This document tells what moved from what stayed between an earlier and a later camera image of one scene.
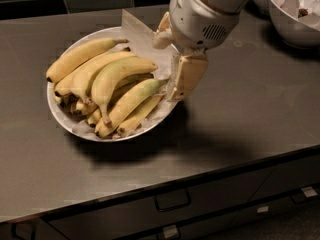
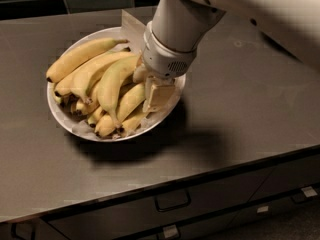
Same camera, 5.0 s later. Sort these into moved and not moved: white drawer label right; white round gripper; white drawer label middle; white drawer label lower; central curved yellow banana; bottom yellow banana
Moved: central curved yellow banana; white round gripper
Not moved: white drawer label lower; white drawer label middle; white drawer label right; bottom yellow banana
